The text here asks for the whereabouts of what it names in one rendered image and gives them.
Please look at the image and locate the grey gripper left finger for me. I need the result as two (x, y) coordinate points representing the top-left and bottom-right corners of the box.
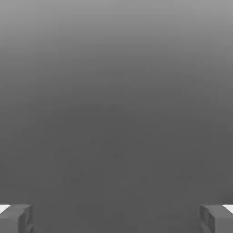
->
(0, 204), (35, 233)

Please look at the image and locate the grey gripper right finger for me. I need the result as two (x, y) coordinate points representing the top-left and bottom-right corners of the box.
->
(199, 204), (233, 233)

